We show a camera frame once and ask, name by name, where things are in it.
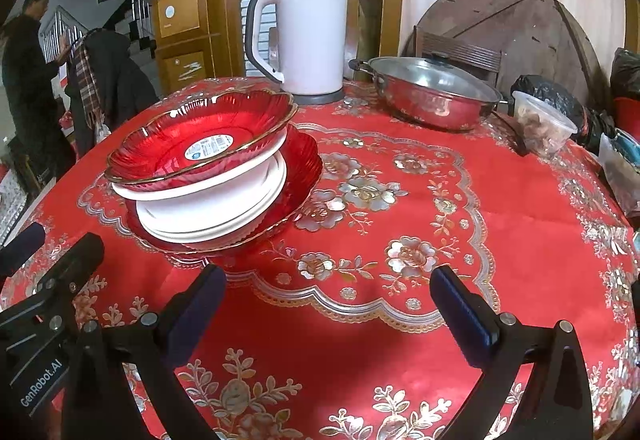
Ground white disposable plate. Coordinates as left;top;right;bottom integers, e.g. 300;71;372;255
136;153;288;244

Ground red gold-rimmed glass plate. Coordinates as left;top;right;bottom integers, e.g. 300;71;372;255
105;88;297;192

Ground person in dark clothes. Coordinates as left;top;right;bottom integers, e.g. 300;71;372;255
1;0;76;180

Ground dark coat with plaid scarf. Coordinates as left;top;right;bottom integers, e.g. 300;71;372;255
65;29;158;156

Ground red floral tablecloth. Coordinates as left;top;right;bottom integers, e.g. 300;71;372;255
0;76;640;440

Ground clear bag of dried food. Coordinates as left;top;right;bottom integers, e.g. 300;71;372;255
598;134;639;220

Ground clear plastic food container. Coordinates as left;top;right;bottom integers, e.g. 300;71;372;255
512;91;577;159

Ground black plastic bag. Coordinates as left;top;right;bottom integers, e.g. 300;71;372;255
511;74;615;154

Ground wooden cabinet door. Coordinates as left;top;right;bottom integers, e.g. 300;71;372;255
153;0;245;95

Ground red plastic basin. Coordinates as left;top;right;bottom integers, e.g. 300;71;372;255
613;97;640;141

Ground steel pot with glass lid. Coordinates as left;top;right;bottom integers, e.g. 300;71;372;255
349;56;506;132

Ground wooden chair back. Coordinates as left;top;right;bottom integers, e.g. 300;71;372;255
413;26;502;86

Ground round wooden tabletop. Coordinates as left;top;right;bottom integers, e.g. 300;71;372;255
404;0;612;111

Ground white electric kettle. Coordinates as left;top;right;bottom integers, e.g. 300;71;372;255
244;0;348;105

